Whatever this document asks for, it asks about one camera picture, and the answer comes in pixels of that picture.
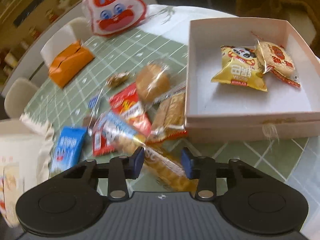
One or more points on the pink cardboard gift box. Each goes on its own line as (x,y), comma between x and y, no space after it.
(221,112)

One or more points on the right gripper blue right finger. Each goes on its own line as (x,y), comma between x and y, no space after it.
(190,164)

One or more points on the yellow panda snack bag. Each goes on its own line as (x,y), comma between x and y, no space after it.
(240,67)

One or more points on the blue seaweed snack pack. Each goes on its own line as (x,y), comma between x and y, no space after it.
(68,149)

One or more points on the wooden wall shelf unit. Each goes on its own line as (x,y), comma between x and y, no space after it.
(35,21)

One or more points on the round bun clear pack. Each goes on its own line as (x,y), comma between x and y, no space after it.
(153,80)

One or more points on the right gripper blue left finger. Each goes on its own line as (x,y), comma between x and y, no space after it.
(136,162)

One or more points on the biscuit pack red edge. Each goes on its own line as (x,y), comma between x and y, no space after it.
(169,119)

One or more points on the long bread stick pack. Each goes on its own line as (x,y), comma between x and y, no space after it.
(126,139)

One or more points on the small red snack pack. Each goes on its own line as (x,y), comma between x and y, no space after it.
(101,146)

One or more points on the orange tissue box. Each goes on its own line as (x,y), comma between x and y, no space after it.
(65,56)

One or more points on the brown cookie clear pack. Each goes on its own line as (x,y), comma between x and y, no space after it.
(92,111)

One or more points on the round rice cracker pack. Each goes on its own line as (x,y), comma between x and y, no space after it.
(276,60)

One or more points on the beige dining chair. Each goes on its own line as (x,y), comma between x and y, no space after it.
(18,96)
(81,28)

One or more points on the red white rabbit bag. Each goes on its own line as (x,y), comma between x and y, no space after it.
(111,17)

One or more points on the red spicy strip pack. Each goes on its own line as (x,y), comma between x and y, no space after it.
(127,104)

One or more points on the brown plush blanket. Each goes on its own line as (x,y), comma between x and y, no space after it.
(276,9)

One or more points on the small brown candy pack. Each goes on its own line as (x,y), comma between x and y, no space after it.
(117,79)

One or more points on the white paper bag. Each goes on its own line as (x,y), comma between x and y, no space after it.
(25,156)

